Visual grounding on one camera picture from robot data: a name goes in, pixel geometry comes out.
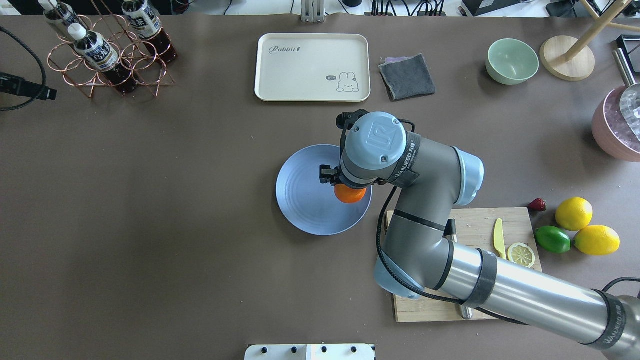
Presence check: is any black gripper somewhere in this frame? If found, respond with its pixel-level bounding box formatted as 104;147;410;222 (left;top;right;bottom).
318;165;343;186

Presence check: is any orange fruit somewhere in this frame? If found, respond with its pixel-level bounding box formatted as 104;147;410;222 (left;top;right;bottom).
333;183;367;204

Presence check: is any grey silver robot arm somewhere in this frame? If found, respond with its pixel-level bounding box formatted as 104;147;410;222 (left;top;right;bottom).
319;109;639;360

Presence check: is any blue round plate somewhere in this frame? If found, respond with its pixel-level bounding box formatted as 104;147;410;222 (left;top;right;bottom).
275;145;373;236

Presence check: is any cream rabbit tray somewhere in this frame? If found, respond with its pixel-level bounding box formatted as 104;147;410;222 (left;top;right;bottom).
254;33;371;103

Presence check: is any grey folded cloth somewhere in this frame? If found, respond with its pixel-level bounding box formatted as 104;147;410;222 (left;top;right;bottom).
378;53;437;101

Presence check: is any wooden cutting board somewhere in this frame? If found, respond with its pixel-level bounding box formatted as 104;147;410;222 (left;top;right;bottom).
393;207;542;323

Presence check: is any yellow plastic knife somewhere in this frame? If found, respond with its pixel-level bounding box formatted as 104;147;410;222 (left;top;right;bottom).
493;218;508;260

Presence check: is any lemon slice lower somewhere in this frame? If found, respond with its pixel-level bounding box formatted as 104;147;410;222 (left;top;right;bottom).
506;243;537;268

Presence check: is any red strawberry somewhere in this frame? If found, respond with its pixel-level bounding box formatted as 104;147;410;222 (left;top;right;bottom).
526;198;547;212

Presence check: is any green bowl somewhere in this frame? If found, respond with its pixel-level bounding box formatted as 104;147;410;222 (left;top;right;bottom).
485;38;540;85

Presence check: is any green lime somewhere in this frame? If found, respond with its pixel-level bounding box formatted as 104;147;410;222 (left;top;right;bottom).
534;225;572;255

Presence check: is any tea bottle middle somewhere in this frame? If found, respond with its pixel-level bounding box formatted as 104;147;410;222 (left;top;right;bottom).
121;0;178;64

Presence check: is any tea bottle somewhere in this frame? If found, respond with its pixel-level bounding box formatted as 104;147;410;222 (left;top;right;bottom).
67;23;137;94
38;0;86;37
121;0;178;64

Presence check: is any whole lemon back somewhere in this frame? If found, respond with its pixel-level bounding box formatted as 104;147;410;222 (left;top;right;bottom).
555;197;594;231

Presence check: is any whole lemon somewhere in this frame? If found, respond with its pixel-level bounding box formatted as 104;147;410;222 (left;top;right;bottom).
573;225;621;256
555;197;594;231

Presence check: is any tea bottle front left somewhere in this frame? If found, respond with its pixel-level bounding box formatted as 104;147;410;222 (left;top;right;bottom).
67;23;137;94

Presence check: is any wooden stand round base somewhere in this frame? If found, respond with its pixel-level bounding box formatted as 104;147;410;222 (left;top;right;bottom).
539;0;640;82

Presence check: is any whole lemon front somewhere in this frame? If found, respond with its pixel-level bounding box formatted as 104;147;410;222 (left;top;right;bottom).
573;225;621;256

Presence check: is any pink bowl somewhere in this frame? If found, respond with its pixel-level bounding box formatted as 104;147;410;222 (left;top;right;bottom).
592;86;640;163

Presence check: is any tea bottle rear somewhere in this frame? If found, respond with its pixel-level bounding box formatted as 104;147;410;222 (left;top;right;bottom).
38;0;86;37

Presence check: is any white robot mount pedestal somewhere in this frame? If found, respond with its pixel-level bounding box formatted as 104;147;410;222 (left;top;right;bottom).
244;342;377;360

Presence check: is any copper wire bottle rack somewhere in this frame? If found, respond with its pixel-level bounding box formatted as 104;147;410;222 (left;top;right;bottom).
39;0;178;98

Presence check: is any black camera on cable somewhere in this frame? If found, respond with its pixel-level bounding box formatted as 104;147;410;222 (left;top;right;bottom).
0;27;58;112

